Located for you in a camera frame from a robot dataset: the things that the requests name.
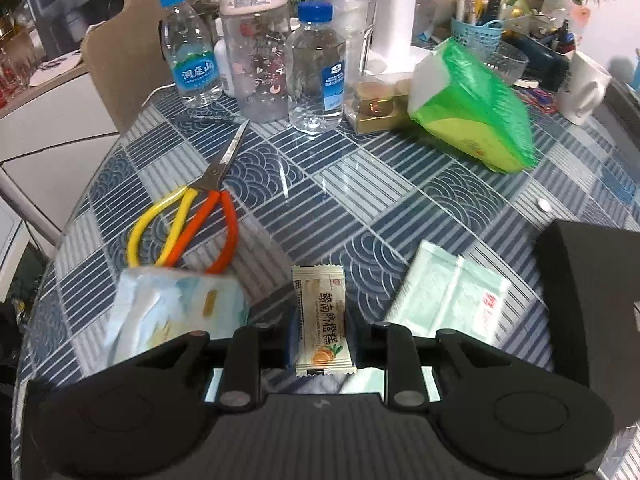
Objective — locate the gold chocolate box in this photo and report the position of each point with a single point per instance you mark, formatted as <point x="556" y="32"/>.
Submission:
<point x="375" y="107"/>

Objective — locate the dark blue case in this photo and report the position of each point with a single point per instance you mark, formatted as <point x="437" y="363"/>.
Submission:
<point x="545" y="62"/>

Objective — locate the blue white crumpled packet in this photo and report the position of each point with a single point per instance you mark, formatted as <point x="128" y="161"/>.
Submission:
<point x="165" y="310"/>

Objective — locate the blue basket pen holder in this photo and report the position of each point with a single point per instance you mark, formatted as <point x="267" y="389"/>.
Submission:
<point x="475" y="35"/>

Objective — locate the clear glass bowl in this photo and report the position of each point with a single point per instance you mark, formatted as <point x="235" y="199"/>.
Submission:
<point x="510" y="62"/>

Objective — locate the pale green flat packet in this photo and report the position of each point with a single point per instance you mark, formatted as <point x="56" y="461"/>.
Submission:
<point x="440" y="290"/>

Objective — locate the white mug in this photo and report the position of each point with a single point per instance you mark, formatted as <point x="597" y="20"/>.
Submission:
<point x="582" y="87"/>

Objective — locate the blue patterned desktop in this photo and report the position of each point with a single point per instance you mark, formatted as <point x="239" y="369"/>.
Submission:
<point x="350" y="185"/>

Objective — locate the black pen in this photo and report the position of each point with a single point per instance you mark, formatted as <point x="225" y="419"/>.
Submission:
<point x="210" y="117"/>

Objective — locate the water bottle blue label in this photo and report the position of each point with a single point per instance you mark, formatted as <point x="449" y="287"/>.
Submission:
<point x="315" y="75"/>

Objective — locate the stack of clear cups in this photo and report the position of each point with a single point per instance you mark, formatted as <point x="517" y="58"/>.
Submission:
<point x="347" y="10"/>

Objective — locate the cream orange snack packet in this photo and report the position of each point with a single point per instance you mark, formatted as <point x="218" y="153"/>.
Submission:
<point x="320" y="310"/>

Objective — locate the clear bottle pink lid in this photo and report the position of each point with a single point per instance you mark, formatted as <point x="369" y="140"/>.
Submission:
<point x="255" y="50"/>

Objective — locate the colourful rubber bands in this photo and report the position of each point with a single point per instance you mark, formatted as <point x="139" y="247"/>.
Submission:
<point x="537" y="99"/>

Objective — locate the small white pill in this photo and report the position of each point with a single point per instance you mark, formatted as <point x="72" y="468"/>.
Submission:
<point x="542" y="205"/>

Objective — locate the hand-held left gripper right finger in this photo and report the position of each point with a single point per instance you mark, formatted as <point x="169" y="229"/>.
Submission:
<point x="361" y="342"/>

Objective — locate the black storage box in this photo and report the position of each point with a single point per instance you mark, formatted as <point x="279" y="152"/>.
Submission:
<point x="590" y="300"/>

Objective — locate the beige chair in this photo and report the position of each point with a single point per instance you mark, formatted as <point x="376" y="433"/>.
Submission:
<point x="130" y="35"/>

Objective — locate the white desk appliance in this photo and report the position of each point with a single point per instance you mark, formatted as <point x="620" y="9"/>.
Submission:
<point x="395" y="25"/>

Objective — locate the water bottle green label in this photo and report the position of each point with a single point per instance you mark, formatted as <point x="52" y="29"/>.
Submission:
<point x="192" y="60"/>

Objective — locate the green tissue pack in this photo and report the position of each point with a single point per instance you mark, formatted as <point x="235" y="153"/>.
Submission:
<point x="465" y="100"/>

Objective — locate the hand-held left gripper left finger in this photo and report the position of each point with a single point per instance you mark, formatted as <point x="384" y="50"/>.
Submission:
<point x="290" y="347"/>

